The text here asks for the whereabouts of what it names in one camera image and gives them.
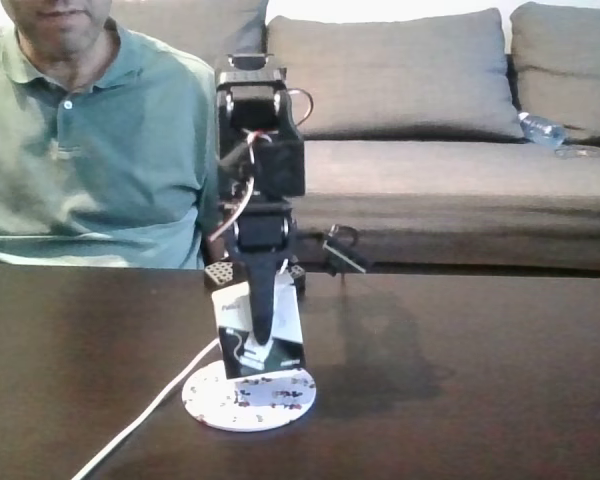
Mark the white and black servo box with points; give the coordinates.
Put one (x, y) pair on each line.
(280, 345)

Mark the black motor controller board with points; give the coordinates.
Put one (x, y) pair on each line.
(347, 255)

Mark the round white patterned coaster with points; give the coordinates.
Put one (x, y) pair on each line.
(260, 400)

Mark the grey fabric sofa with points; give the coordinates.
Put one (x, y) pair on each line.
(430, 200)

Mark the person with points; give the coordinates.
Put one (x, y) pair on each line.
(90, 165)

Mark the grey sofa back cushion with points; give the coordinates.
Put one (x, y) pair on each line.
(390, 75)
(565, 65)
(215, 35)

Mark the clear plastic water bottle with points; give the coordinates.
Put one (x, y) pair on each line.
(540, 129)

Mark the clear flat glass dish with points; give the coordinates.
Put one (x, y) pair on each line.
(580, 152)

